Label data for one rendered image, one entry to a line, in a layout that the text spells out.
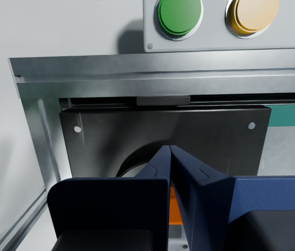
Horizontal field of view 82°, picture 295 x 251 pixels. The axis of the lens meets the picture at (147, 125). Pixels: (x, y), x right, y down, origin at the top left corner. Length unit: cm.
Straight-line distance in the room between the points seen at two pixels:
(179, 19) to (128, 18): 13
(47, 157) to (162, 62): 19
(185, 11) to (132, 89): 9
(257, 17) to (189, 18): 6
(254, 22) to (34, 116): 26
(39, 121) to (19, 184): 25
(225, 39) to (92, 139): 18
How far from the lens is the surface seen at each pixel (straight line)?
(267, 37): 23
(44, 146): 26
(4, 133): 42
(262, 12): 21
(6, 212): 55
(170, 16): 19
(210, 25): 21
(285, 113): 27
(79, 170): 24
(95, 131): 21
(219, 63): 21
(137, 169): 20
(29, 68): 24
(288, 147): 34
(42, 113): 25
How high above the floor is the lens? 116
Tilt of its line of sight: 71 degrees down
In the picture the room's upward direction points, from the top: 176 degrees counter-clockwise
